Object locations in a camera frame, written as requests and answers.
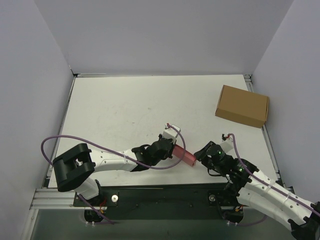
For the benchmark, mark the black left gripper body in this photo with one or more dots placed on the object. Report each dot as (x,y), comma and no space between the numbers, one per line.
(170,148)

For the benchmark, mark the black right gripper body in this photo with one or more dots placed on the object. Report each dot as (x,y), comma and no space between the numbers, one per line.
(203,152)

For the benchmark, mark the pink paper box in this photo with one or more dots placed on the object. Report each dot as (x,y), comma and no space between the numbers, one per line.
(184,155)

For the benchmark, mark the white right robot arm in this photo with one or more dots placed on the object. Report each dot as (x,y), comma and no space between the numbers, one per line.
(253,188)

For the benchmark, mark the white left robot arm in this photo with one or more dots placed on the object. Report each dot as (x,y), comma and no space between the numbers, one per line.
(74,167)

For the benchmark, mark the brown cardboard box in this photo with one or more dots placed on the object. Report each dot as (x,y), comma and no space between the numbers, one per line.
(242,106)

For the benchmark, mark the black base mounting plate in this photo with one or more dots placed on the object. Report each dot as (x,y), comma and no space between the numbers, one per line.
(206,201)

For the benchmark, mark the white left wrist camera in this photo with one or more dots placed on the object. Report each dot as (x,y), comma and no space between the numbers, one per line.
(172,132)

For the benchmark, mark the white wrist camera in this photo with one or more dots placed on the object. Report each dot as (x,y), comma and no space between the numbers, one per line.
(227,143)
(172,132)

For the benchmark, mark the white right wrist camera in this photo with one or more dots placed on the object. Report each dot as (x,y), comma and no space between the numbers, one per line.
(227,143)

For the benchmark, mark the aluminium frame rail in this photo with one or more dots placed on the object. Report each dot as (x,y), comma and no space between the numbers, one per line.
(52,199)

